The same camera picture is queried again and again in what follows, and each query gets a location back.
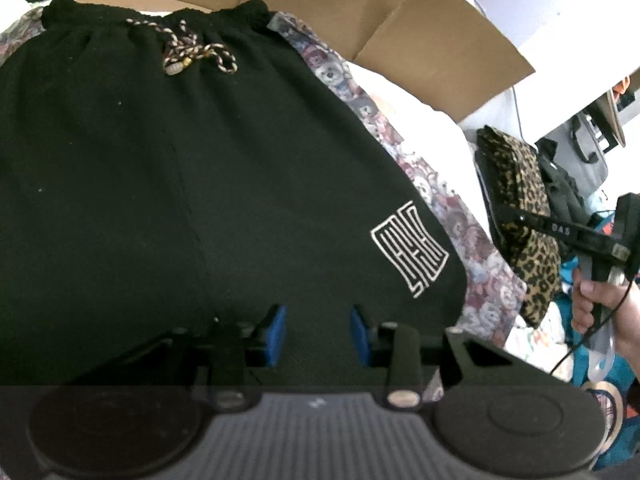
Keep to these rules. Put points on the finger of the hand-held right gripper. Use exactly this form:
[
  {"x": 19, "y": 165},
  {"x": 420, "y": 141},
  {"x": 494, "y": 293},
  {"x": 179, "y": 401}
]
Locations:
[{"x": 525, "y": 224}]

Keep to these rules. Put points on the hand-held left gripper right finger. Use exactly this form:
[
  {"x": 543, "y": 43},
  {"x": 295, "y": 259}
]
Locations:
[{"x": 360, "y": 337}]

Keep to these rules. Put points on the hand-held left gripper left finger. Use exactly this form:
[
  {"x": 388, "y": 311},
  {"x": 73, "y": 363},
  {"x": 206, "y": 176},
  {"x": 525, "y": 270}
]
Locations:
[{"x": 275, "y": 335}]

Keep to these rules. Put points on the black shorts with bear print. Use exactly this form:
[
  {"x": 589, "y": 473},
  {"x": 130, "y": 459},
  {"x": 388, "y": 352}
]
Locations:
[{"x": 200, "y": 160}]

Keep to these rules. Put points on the person's right hand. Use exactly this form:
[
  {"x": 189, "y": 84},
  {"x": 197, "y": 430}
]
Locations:
[{"x": 584, "y": 307}]

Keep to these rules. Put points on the leopard print cloth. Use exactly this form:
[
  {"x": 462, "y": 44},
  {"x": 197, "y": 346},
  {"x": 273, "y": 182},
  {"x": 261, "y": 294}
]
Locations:
[{"x": 520, "y": 170}]

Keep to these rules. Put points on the black bag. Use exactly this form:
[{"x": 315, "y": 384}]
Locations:
[{"x": 560, "y": 180}]

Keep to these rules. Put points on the grey suitcase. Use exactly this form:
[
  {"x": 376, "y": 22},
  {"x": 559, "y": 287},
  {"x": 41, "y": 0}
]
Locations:
[{"x": 585, "y": 155}]

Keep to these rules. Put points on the white crumpled cloth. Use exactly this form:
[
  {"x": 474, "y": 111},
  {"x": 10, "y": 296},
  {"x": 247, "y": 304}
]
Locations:
[{"x": 540, "y": 340}]

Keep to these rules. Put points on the tan board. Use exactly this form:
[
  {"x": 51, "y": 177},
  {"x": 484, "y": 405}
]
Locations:
[{"x": 612, "y": 115}]

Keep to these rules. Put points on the teal printed garment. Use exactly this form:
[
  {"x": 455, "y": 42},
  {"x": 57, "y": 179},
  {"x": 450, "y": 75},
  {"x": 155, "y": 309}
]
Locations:
[{"x": 625, "y": 435}]

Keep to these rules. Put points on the folded cardboard sheet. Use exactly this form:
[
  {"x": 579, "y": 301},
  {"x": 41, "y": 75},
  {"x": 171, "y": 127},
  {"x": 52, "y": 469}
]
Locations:
[{"x": 425, "y": 25}]

